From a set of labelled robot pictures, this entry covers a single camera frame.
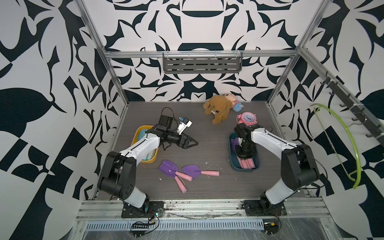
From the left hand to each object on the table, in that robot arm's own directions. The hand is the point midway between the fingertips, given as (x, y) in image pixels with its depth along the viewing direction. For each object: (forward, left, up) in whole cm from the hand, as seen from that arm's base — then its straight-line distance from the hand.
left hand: (193, 139), depth 83 cm
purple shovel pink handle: (+3, -26, -10) cm, 28 cm away
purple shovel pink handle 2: (-11, -30, -11) cm, 33 cm away
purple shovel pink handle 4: (-13, 0, -13) cm, 18 cm away
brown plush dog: (+22, -17, +2) cm, 28 cm away
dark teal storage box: (-6, -25, -17) cm, 31 cm away
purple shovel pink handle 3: (-10, +13, -15) cm, 22 cm away
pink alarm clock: (+23, -41, -12) cm, 48 cm away
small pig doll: (+32, -34, -9) cm, 47 cm away
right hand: (-6, -28, -11) cm, 30 cm away
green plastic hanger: (+9, -64, +14) cm, 66 cm away
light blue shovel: (-4, +24, -9) cm, 26 cm away
